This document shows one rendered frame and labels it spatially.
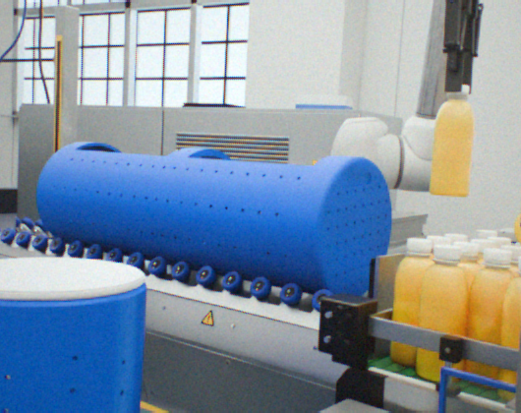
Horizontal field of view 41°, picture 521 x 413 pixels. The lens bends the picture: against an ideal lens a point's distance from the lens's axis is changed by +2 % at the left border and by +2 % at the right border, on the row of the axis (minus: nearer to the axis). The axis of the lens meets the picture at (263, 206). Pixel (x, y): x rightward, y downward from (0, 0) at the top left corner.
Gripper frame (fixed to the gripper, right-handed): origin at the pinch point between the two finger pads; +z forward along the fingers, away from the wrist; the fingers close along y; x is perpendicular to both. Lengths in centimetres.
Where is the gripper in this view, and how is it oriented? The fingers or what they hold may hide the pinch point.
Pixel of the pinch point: (458, 75)
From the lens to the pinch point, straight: 134.0
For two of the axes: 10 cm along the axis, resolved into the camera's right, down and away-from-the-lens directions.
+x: 8.1, 0.7, -5.9
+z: -0.5, 10.0, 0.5
